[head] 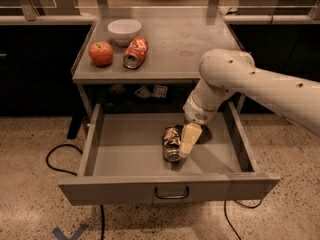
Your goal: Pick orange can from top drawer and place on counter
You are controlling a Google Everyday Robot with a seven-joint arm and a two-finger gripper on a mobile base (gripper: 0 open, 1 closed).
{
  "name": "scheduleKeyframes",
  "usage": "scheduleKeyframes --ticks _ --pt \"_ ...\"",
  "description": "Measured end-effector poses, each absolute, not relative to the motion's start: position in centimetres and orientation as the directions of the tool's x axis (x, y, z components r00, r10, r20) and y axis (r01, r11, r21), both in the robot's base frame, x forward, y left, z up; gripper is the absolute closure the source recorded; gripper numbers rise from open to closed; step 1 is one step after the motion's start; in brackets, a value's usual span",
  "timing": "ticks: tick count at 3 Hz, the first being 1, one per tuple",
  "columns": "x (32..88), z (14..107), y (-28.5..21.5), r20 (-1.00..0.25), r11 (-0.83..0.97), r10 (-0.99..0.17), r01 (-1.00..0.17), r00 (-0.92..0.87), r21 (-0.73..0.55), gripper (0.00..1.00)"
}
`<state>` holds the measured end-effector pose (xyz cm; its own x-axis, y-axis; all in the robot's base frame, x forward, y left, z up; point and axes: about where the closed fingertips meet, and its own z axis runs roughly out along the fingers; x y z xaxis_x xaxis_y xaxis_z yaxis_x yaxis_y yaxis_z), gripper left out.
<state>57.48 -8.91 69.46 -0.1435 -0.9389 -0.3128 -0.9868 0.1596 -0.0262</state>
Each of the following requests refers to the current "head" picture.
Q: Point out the crushed orange can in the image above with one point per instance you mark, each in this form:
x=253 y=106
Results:
x=171 y=141

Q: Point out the white label sticker right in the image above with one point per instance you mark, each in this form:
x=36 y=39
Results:
x=160 y=91

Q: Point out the white bowl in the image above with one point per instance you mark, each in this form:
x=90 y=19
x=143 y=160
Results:
x=123 y=31

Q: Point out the background bench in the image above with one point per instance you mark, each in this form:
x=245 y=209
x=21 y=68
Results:
x=47 y=12
x=292 y=12

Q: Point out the red orange soda can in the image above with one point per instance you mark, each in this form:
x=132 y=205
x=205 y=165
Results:
x=135 y=53

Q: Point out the left background bench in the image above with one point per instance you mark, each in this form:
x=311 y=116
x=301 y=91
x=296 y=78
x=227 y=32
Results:
x=47 y=12

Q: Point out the right background bench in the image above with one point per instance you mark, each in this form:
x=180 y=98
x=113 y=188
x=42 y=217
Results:
x=292 y=12

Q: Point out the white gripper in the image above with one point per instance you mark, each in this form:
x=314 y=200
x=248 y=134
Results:
x=197 y=113

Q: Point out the white label sticker left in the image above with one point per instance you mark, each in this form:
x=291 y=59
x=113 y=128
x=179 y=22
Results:
x=143 y=93

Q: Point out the grey open drawer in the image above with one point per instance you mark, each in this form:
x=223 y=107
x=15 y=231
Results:
x=122 y=162

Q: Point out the red apple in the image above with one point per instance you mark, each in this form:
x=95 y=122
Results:
x=101 y=54

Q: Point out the black drawer handle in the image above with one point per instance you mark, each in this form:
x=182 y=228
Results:
x=172 y=195

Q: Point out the white label sticker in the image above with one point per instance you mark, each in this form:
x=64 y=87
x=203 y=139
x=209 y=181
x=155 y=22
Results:
x=160 y=91
x=143 y=93

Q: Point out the grey metal cabinet counter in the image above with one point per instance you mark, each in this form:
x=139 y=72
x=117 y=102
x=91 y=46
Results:
x=178 y=38

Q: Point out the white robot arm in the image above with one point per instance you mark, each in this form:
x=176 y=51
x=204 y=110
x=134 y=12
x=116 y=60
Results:
x=226 y=72

